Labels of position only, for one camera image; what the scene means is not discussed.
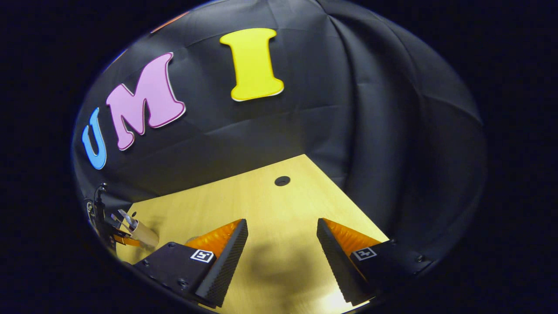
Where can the black backdrop cloth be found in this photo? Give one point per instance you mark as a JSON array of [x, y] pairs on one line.
[[348, 131]]

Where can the beige cup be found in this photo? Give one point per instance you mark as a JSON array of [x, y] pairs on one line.
[[146, 235]]

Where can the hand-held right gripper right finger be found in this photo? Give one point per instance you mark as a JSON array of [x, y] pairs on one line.
[[335, 261]]

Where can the wooden desktop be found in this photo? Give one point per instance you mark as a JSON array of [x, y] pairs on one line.
[[279, 205]]

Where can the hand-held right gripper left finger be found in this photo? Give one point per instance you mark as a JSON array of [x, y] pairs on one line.
[[226, 261]]

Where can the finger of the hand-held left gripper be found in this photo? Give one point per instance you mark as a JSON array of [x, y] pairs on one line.
[[126, 240]]

